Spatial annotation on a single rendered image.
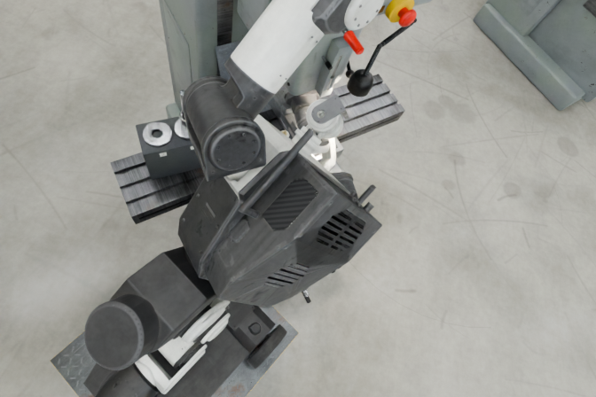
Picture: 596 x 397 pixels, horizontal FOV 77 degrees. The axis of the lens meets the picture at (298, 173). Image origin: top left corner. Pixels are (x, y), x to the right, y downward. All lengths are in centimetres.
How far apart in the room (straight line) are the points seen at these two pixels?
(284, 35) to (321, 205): 26
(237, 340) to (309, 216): 115
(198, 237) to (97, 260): 170
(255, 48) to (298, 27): 7
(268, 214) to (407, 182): 223
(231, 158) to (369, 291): 197
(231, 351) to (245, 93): 128
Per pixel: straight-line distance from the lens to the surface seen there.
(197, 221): 75
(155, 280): 77
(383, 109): 180
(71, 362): 195
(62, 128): 284
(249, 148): 57
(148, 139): 130
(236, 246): 68
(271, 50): 57
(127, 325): 72
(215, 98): 60
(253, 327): 162
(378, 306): 246
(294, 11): 57
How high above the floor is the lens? 226
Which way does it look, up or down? 61 degrees down
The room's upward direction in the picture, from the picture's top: 23 degrees clockwise
